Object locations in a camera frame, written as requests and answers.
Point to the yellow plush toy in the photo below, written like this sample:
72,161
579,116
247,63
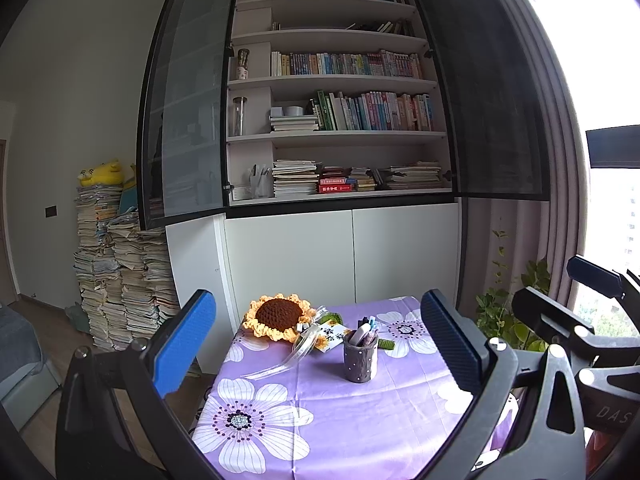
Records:
102,174

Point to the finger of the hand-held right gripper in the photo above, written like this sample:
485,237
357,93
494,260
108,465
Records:
545,310
595,272

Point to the wide messy book stack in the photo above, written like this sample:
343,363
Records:
410,176

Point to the sunflower print card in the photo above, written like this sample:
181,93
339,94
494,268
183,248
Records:
332,335

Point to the dark glass cabinet door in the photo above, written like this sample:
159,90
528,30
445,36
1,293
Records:
190,110
490,85

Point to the green potted plant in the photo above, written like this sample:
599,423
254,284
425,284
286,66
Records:
500,320

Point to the small glass bottle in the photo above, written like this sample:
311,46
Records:
242,65

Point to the leaning row of books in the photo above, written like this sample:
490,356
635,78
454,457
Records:
382,27

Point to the white ribbon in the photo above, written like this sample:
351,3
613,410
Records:
295,355

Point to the white stationery holder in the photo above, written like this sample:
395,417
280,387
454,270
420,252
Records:
260,184

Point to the white bookshelf cabinet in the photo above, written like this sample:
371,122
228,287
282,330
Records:
290,250

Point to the green and pink book row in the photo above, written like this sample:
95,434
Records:
372,111

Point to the white correction tape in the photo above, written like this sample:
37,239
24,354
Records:
361,335

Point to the crochet sunflower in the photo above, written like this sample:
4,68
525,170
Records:
277,312

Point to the tall pile of books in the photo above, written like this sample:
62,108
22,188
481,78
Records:
120,270

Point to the tall stack of white books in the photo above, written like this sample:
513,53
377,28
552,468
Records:
296,179

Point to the long row of colourful books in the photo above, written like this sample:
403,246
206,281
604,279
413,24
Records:
345,64

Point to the small grey box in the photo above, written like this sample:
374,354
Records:
278,111

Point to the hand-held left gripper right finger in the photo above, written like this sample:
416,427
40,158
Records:
450,345

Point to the grey tape roll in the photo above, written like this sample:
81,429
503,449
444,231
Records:
294,111

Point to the small stack of books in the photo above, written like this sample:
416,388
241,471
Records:
363,180

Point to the tall glass jar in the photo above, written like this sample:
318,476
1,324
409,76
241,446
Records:
239,116

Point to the low stack of white books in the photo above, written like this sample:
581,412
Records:
294,123

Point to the purple floral tablecloth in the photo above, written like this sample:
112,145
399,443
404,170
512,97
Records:
350,410

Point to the stack of red books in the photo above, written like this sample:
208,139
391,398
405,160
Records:
336,186

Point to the grey dotted pen holder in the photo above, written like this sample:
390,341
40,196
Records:
360,360

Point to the black wall switch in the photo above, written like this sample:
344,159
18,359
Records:
50,211

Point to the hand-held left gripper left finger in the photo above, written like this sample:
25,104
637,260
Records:
182,345

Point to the grey bed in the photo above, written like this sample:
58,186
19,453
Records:
20,360

